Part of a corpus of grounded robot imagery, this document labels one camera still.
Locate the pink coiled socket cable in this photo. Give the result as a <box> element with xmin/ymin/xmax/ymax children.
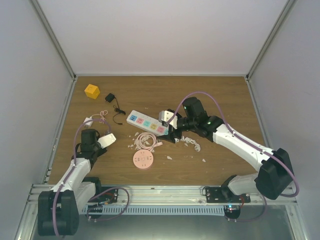
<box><xmin>133</xmin><ymin>132</ymin><xmax>163</xmax><ymax>152</ymax></box>

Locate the pink braided usb cable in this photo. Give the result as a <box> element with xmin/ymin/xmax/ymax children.
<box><xmin>91</xmin><ymin>110</ymin><xmax>110</xmax><ymax>123</ymax></box>

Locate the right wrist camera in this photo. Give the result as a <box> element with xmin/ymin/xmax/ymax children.
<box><xmin>158</xmin><ymin>110</ymin><xmax>177</xmax><ymax>129</ymax></box>

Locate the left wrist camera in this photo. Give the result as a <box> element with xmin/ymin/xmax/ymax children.
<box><xmin>97</xmin><ymin>133</ymin><xmax>117</xmax><ymax>149</ymax></box>

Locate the white coiled strip cable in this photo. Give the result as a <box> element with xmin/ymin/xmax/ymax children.
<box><xmin>176</xmin><ymin>136</ymin><xmax>201</xmax><ymax>152</ymax></box>

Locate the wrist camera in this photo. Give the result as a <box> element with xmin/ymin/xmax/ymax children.
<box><xmin>158</xmin><ymin>110</ymin><xmax>177</xmax><ymax>129</ymax></box>
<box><xmin>97</xmin><ymin>133</ymin><xmax>117</xmax><ymax>149</ymax></box>

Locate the pink round power socket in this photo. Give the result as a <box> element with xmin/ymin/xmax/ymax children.
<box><xmin>132</xmin><ymin>149</ymin><xmax>154</xmax><ymax>170</ymax></box>

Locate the black thin adapter cable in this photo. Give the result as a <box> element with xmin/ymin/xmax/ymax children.
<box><xmin>112</xmin><ymin>98</ymin><xmax>126</xmax><ymax>126</ymax></box>

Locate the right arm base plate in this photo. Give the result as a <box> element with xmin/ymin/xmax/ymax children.
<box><xmin>201</xmin><ymin>186</ymin><xmax>251</xmax><ymax>204</ymax></box>

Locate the slotted cable duct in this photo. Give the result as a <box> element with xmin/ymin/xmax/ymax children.
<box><xmin>89</xmin><ymin>205</ymin><xmax>225</xmax><ymax>217</ymax></box>

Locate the white power strip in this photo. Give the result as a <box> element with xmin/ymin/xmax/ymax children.
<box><xmin>126</xmin><ymin>110</ymin><xmax>169</xmax><ymax>137</ymax></box>

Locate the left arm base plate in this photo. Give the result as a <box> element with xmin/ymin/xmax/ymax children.
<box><xmin>88</xmin><ymin>189</ymin><xmax>119</xmax><ymax>205</ymax></box>

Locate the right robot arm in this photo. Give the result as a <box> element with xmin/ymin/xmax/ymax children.
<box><xmin>158</xmin><ymin>97</ymin><xmax>296</xmax><ymax>203</ymax></box>

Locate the yellow cube socket adapter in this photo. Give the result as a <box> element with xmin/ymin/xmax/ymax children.
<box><xmin>84</xmin><ymin>84</ymin><xmax>100</xmax><ymax>100</ymax></box>

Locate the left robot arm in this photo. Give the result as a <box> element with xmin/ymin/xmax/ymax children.
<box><xmin>37</xmin><ymin>129</ymin><xmax>116</xmax><ymax>237</ymax></box>

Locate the black power adapter plug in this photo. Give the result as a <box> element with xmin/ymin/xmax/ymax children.
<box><xmin>104</xmin><ymin>93</ymin><xmax>116</xmax><ymax>103</ymax></box>

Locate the white usb charger plug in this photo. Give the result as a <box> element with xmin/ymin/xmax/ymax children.
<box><xmin>83</xmin><ymin>117</ymin><xmax>93</xmax><ymax>128</ymax></box>

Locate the aluminium mounting rail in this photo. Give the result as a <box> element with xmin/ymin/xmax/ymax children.
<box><xmin>26</xmin><ymin>184</ymin><xmax>297</xmax><ymax>206</ymax></box>

